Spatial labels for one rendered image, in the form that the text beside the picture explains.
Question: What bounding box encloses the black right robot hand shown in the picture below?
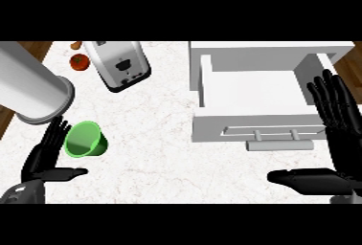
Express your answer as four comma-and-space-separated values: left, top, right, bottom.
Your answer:
265, 69, 362, 197

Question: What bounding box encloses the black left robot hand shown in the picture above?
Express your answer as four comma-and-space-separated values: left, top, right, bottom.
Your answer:
19, 116, 88, 184

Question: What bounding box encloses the green cup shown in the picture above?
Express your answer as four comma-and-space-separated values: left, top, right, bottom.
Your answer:
61, 121, 110, 158

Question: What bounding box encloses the white drawer cabinet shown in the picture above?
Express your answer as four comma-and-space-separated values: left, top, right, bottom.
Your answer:
187, 41, 356, 120

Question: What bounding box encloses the large grey cylinder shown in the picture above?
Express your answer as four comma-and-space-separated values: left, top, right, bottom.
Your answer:
0, 41, 76, 125

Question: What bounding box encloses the red tomato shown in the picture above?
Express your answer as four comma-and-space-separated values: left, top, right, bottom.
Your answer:
69, 53, 91, 72

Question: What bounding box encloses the silver toaster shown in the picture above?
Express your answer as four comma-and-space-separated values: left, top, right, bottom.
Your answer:
82, 41, 152, 94

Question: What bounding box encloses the white drawer front with handle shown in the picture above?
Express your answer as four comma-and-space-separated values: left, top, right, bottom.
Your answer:
190, 112, 330, 152

